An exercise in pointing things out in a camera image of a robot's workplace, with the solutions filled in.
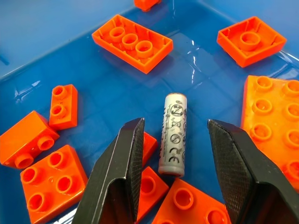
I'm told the large orange studded plate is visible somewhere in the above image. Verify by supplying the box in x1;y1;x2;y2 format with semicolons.
240;75;299;193

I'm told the orange studded brick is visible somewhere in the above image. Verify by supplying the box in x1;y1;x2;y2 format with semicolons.
141;132;158;167
151;178;232;224
135;166;170;224
134;0;162;12

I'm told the white cylindrical battery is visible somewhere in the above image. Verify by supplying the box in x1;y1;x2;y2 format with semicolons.
158;92;188;177

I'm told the four-stud square orange brick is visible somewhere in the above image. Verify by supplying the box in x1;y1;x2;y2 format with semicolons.
20;144;89;224

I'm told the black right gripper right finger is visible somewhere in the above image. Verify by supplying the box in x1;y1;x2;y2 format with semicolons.
206;119;299;224

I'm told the small two-stud orange brick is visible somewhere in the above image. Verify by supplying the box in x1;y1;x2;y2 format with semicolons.
48;84;78;131

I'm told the long upturned orange brick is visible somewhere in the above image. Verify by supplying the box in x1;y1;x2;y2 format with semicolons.
91;14;174;75

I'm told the square upturned orange brick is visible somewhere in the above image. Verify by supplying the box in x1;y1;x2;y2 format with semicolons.
216;15;287;69

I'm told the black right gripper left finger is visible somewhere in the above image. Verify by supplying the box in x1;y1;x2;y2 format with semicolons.
71;117;145;224

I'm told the blue plastic bin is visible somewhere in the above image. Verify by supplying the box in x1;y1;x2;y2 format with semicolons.
0;0;299;224

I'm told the orange brick with side studs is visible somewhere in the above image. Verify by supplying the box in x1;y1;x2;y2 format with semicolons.
0;110;60;169

